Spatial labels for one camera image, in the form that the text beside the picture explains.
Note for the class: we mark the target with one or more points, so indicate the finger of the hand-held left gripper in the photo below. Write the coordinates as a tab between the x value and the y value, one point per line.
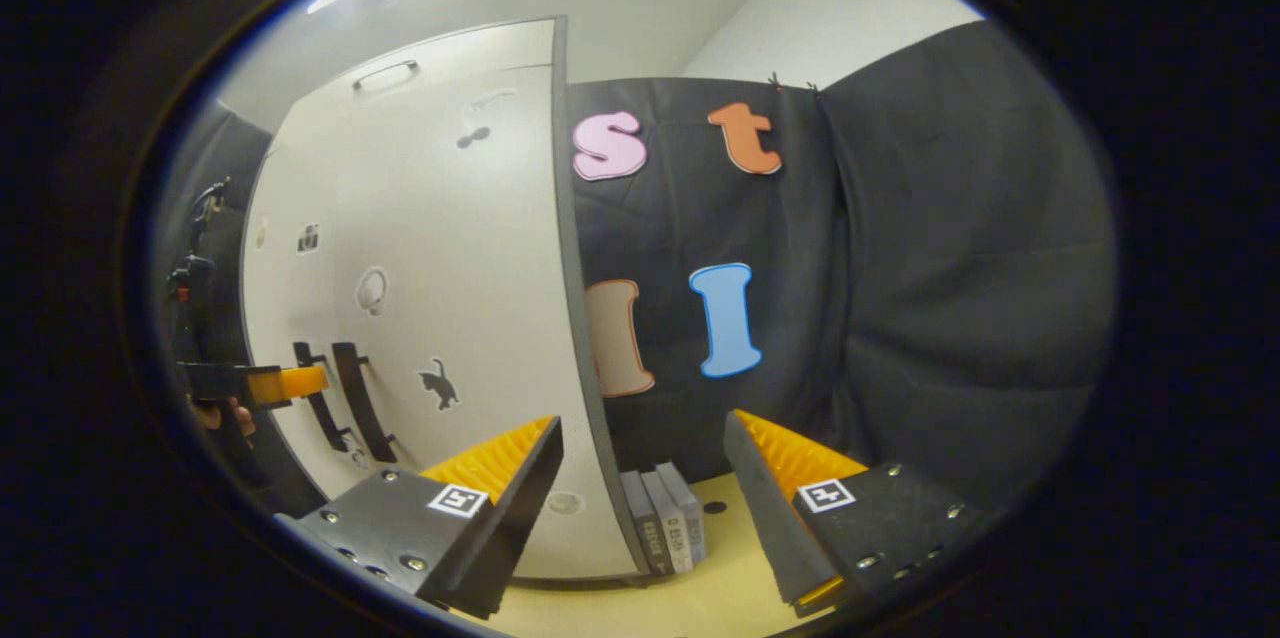
215	383

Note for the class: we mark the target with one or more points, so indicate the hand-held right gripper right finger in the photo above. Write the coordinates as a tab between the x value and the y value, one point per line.
770	508

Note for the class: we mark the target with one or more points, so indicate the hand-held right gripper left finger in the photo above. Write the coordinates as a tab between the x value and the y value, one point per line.
520	508

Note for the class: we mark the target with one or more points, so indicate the white cabinet door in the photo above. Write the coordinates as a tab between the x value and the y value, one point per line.
280	298
480	268

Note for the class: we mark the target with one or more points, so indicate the white shoe cabinet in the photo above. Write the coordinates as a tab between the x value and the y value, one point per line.
578	318

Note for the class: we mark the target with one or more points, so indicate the white cabinet drawer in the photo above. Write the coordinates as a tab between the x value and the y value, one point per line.
470	48

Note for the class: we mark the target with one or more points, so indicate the grey book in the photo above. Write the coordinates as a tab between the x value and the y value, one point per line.
645	528
670	523
690	513

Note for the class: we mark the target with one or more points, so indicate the black backdrop cloth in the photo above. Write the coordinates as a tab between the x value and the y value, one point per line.
190	143
900	268

